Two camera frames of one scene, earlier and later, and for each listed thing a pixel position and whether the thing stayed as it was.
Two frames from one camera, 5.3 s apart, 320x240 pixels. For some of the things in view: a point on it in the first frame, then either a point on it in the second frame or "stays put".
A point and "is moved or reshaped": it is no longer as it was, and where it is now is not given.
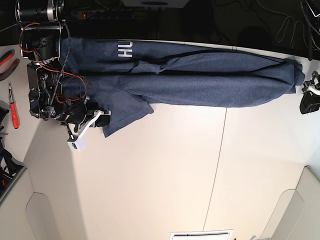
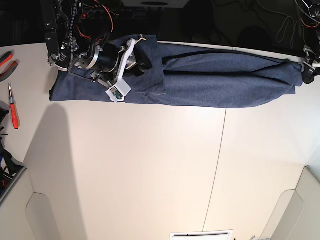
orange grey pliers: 10,70 stays put
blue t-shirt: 122,78 is moved or reshaped
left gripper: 77,113 to 111,59
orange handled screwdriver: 12,107 stays put
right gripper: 310,102 to 312,62
